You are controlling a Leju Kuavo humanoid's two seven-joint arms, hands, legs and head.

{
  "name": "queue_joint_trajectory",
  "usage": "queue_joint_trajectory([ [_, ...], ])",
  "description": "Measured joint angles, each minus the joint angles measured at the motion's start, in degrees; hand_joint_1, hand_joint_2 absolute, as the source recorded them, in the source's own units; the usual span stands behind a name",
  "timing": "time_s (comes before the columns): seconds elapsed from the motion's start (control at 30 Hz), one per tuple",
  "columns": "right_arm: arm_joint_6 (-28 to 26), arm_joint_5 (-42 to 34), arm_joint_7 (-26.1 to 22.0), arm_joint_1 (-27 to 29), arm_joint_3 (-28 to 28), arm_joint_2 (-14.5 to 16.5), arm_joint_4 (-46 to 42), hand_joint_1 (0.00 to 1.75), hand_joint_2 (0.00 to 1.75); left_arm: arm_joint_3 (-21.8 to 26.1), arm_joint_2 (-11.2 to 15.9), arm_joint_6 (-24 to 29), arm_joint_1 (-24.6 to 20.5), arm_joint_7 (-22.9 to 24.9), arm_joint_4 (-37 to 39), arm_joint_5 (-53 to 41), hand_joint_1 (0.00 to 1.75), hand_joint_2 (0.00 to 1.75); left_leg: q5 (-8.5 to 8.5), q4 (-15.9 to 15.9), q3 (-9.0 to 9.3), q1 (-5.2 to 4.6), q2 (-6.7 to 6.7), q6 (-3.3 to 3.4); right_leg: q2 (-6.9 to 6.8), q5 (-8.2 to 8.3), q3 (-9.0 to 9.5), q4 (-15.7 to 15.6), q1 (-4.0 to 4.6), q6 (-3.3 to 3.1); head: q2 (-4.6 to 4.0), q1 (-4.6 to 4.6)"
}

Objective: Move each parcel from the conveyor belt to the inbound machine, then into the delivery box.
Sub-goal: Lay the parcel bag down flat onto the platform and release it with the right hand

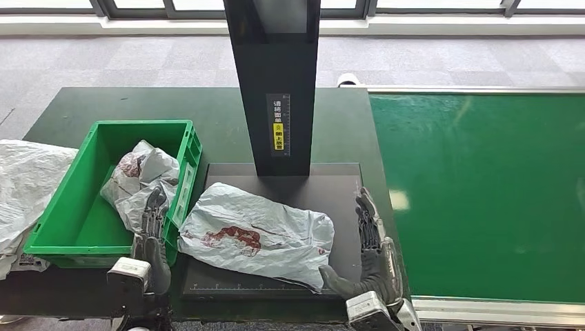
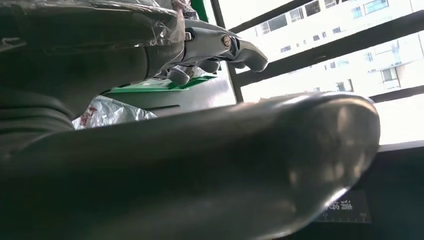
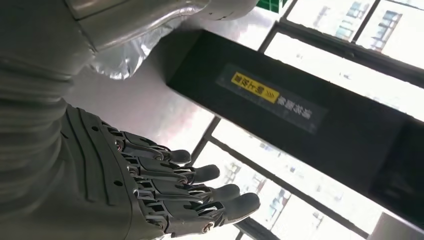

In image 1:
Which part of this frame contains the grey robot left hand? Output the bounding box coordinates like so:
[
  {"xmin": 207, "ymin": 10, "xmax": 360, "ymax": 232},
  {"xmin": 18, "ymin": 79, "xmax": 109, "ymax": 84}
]
[{"xmin": 131, "ymin": 185, "xmax": 172, "ymax": 296}]

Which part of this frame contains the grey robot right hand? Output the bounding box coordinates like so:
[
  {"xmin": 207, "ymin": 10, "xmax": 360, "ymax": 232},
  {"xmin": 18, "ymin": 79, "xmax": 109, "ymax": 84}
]
[{"xmin": 318, "ymin": 187, "xmax": 404, "ymax": 307}]

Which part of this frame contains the small plain grey parcel bag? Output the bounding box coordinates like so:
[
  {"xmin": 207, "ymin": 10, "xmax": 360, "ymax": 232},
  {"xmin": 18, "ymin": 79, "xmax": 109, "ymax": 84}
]
[{"xmin": 100, "ymin": 139, "xmax": 181, "ymax": 236}]

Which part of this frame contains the long grey parcel red print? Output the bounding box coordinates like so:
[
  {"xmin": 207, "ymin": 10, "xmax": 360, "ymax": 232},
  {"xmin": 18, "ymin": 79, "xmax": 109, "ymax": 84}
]
[{"xmin": 177, "ymin": 182, "xmax": 335, "ymax": 294}]

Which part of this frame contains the green conveyor belt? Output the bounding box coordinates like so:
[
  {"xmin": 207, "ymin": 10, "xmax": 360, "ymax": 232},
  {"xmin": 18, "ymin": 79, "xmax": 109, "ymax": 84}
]
[{"xmin": 369, "ymin": 93, "xmax": 585, "ymax": 303}]

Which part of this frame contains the white conveyor roller end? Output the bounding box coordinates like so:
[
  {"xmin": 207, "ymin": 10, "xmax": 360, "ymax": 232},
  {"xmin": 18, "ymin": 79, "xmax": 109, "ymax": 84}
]
[{"xmin": 337, "ymin": 72, "xmax": 362, "ymax": 88}]

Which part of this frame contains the white crate label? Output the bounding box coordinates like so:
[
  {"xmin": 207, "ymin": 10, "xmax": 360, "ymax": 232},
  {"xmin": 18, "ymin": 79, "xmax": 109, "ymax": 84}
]
[{"xmin": 172, "ymin": 162, "xmax": 197, "ymax": 228}]

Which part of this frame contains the green plastic crate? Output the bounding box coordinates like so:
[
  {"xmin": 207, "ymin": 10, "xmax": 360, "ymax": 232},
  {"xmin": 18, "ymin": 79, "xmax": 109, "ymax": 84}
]
[{"xmin": 23, "ymin": 120, "xmax": 204, "ymax": 269}]

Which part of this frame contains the crumpled white woven sack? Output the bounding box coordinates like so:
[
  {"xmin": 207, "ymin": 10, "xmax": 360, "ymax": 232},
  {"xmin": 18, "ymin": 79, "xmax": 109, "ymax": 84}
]
[{"xmin": 0, "ymin": 139, "xmax": 79, "ymax": 281}]

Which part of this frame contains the black and yellow column sticker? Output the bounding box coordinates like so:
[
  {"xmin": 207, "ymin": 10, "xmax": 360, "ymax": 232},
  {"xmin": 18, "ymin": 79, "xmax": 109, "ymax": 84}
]
[{"xmin": 266, "ymin": 93, "xmax": 292, "ymax": 158}]

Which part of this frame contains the black scanner column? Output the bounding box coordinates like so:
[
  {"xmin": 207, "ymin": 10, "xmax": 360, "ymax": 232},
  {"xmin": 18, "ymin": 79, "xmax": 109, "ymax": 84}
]
[{"xmin": 223, "ymin": 0, "xmax": 321, "ymax": 177}]

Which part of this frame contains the white window sill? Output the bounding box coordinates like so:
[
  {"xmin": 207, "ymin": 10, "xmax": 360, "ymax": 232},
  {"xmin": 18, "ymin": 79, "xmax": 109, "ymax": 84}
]
[{"xmin": 0, "ymin": 16, "xmax": 585, "ymax": 37}]

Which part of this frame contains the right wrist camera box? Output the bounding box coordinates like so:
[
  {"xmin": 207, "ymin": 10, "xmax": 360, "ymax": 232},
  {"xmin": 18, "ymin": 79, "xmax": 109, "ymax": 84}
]
[{"xmin": 346, "ymin": 291, "xmax": 403, "ymax": 331}]

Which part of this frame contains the black scanner base plate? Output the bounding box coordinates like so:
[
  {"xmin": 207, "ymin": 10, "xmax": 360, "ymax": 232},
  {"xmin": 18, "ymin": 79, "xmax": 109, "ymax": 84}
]
[{"xmin": 181, "ymin": 163, "xmax": 373, "ymax": 301}]

